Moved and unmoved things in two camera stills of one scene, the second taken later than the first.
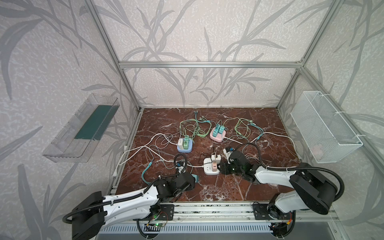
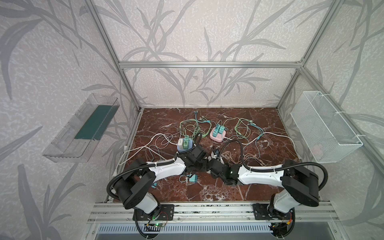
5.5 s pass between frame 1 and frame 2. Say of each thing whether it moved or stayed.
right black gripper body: moved
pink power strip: stayed
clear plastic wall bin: stayed
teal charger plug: stayed
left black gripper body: moved
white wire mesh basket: stayed
